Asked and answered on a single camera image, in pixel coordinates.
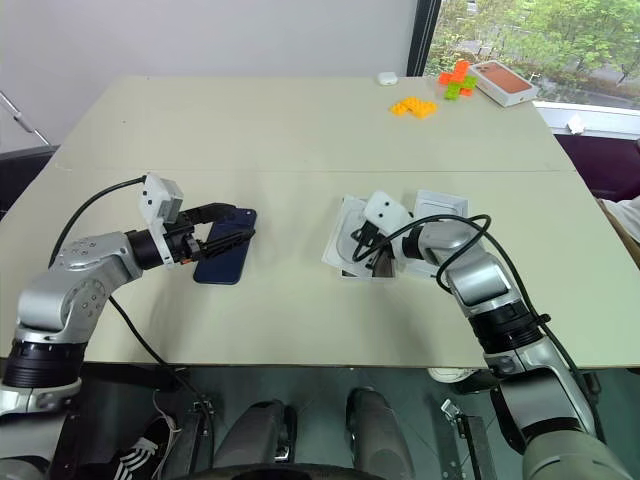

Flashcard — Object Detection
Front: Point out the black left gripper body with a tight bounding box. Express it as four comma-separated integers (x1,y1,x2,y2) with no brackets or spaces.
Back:
162,208,207,265

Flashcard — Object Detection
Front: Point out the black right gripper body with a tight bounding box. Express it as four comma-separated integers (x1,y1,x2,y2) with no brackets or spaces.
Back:
370,238,400,277

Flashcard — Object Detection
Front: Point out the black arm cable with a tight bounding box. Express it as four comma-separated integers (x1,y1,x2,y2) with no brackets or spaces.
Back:
48,176,217,416
351,213,604,441

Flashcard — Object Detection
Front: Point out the white phone box base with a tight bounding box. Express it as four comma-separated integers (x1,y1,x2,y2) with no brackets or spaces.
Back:
320,195,402,280

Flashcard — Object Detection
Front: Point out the dark grey furniture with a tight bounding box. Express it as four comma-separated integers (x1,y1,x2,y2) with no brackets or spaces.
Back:
0,143,62,222

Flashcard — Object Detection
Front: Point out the phone box with orange print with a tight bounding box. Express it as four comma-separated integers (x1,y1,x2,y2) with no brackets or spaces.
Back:
466,60,541,108

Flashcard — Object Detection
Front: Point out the black metal stand bracket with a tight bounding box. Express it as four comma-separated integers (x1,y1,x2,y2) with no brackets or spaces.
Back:
175,394,217,480
439,397,497,480

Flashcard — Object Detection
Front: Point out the white phone box lid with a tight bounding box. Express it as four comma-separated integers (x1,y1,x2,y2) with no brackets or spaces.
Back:
403,188,472,279

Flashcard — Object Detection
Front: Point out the silver metal rod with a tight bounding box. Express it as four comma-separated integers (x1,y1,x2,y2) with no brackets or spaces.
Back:
0,91,50,147

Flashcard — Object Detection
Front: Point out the white window sill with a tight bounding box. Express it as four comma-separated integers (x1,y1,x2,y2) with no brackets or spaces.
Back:
531,99,640,142

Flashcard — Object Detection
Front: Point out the dark blue phone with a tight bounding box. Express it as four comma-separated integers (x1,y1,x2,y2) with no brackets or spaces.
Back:
192,206,259,287

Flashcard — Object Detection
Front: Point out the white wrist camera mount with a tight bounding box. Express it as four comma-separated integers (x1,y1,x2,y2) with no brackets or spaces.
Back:
361,189,414,237
135,172,185,272

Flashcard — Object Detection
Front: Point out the beige cloth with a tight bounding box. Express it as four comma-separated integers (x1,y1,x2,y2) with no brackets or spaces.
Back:
596,194,640,284

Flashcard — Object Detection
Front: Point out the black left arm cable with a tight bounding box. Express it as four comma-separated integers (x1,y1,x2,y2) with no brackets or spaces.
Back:
48,176,217,416

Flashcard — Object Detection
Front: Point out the black window frame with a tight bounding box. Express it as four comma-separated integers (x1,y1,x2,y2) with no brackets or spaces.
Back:
406,0,444,78

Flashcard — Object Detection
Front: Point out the white round object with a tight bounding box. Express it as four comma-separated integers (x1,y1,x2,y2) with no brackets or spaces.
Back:
428,366,477,385

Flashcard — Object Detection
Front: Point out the green toy brick block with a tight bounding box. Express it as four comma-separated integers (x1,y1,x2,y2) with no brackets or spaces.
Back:
444,75,479,103

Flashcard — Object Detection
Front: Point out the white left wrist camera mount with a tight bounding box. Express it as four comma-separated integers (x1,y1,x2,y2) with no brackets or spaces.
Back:
135,172,185,272

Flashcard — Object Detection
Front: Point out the orange toy brick block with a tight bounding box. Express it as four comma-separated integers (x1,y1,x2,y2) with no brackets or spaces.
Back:
438,59,472,87

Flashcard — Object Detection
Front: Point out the dark purple sofa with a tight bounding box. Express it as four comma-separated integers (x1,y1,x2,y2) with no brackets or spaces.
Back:
553,131,640,202

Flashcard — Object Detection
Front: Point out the yellow toy brick block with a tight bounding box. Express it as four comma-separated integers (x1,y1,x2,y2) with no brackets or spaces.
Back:
389,95,439,122

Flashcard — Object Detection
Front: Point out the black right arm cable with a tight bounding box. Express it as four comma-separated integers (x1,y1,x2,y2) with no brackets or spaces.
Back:
351,213,604,441

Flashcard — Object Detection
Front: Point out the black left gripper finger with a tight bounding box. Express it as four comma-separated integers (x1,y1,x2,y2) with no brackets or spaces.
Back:
198,228,257,259
186,201,236,224

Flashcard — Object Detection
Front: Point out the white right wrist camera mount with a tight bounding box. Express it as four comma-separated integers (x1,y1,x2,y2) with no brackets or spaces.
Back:
361,189,414,237

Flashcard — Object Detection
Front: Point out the dark rounded robot leg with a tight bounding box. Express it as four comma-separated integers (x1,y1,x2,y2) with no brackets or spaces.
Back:
345,388,417,480
213,399,300,480

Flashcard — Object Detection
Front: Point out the black shoe with white stripes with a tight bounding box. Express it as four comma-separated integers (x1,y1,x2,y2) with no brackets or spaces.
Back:
115,413,172,480

